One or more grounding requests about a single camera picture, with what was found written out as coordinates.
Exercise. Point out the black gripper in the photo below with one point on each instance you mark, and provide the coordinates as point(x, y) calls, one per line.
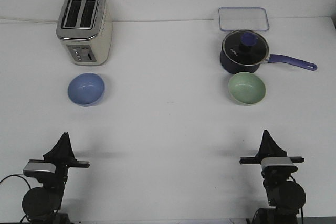
point(61, 152)
point(267, 143)

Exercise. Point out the blue bowl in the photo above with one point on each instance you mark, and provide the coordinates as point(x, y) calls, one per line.
point(86, 89)

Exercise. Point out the green bowl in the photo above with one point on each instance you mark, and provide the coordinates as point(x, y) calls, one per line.
point(246, 88)

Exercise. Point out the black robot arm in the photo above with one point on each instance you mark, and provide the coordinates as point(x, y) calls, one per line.
point(42, 204)
point(285, 196)

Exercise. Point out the dark blue saucepan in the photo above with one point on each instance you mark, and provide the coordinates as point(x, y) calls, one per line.
point(234, 68)

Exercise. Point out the glass pot lid blue knob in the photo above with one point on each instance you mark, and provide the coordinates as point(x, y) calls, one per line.
point(245, 47)

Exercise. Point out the silver two-slot toaster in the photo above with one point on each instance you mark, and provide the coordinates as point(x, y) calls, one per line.
point(84, 29)

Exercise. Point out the clear blue-rimmed container lid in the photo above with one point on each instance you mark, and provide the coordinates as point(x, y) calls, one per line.
point(243, 18)

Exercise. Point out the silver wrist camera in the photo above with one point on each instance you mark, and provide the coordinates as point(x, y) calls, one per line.
point(36, 169)
point(276, 162)

